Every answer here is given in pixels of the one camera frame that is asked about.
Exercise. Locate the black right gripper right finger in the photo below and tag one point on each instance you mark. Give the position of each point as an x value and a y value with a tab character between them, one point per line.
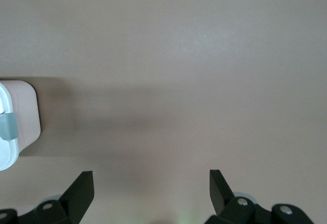
221	198

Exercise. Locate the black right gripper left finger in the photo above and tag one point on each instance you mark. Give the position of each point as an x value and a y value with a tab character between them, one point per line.
74	201

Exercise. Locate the pink plastic box base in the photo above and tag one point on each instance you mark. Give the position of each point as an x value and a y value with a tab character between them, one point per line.
28	117

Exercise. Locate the white box lid grey clips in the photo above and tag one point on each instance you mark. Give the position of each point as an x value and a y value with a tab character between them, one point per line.
5	152

